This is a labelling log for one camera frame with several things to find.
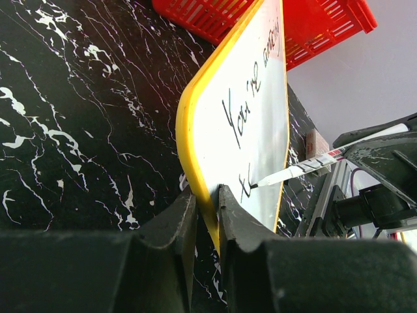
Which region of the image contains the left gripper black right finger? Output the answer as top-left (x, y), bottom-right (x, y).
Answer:
top-left (218, 185), bottom-right (416, 312)

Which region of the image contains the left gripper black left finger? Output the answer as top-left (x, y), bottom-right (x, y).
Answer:
top-left (1, 188), bottom-right (197, 312)

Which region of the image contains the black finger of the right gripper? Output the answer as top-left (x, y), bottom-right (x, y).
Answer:
top-left (332, 113), bottom-right (417, 148)
top-left (343, 131), bottom-right (416, 208)

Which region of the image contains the white marker black cap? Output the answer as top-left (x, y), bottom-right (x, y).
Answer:
top-left (249, 123), bottom-right (412, 189)

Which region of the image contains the white board yellow frame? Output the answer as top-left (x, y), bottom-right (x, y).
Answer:
top-left (175, 1), bottom-right (289, 246)

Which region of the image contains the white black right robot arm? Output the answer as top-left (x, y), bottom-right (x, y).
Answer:
top-left (309, 114), bottom-right (416, 237)

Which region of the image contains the small pink white box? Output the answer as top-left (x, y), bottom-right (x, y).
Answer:
top-left (306, 128), bottom-right (331, 177)

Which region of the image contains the red plastic shopping basket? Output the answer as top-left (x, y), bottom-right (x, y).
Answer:
top-left (152, 0), bottom-right (377, 70)

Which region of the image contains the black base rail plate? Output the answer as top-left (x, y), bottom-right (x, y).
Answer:
top-left (295, 160), bottom-right (352, 238)

